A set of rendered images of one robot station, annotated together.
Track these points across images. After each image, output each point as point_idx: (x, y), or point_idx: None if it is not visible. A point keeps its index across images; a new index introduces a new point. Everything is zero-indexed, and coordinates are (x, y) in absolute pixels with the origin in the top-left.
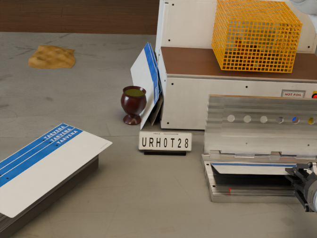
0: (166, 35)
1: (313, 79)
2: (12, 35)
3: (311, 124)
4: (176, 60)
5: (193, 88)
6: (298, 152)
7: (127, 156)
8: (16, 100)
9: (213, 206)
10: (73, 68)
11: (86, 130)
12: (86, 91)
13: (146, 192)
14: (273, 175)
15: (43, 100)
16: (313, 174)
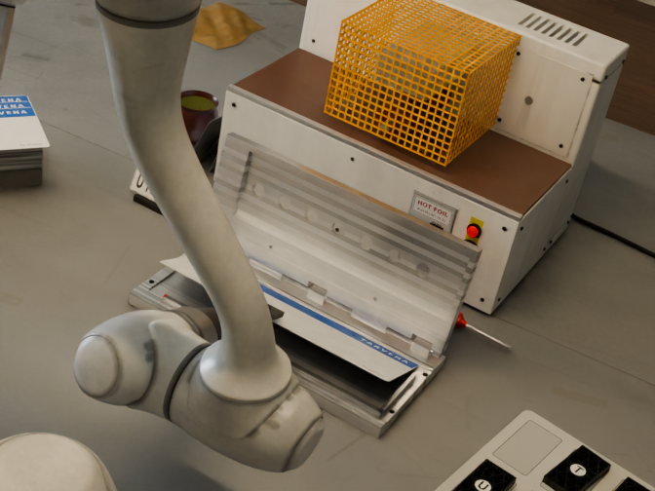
0: (310, 29)
1: (482, 195)
2: None
3: (392, 263)
4: (285, 74)
5: (266, 126)
6: (355, 305)
7: (106, 191)
8: (68, 58)
9: (121, 309)
10: (220, 51)
11: (103, 134)
12: (187, 88)
13: (56, 245)
14: None
15: (105, 74)
16: (212, 306)
